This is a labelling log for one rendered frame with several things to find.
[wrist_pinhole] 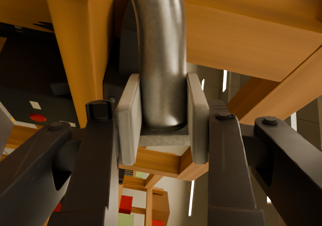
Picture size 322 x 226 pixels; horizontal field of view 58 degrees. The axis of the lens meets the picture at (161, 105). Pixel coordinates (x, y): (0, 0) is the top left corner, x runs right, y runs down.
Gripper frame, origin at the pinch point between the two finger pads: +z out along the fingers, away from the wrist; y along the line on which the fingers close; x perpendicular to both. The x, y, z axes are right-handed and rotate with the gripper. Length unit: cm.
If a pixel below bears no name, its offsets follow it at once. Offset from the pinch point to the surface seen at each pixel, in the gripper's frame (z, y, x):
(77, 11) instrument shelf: 11.6, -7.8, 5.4
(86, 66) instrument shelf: 18.2, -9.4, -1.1
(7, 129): 62, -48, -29
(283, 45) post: 29.2, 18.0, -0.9
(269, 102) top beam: 41.8, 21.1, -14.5
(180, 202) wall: 755, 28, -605
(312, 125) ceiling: 443, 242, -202
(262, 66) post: 33.6, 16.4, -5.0
